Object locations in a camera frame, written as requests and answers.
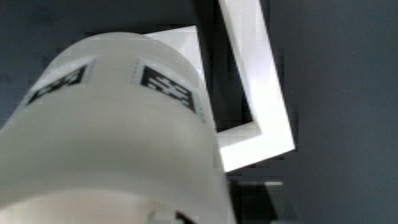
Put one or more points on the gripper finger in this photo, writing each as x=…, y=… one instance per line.
x=264, y=204

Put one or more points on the white lamp shade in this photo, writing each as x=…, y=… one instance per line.
x=109, y=148

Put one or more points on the white L-shaped fence wall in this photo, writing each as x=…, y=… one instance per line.
x=260, y=139

